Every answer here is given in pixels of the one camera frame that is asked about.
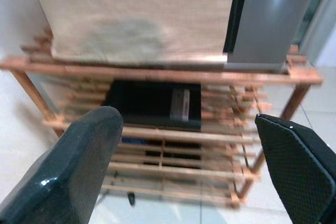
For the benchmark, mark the black box white label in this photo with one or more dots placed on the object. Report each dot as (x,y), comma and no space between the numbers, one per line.
(136,103)

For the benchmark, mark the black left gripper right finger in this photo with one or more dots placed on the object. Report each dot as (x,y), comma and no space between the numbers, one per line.
(296,169)

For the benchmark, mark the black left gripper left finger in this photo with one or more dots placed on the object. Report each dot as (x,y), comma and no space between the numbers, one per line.
(73,161)

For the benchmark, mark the wooden slatted rack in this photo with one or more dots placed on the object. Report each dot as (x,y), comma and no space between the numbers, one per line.
(168,75)

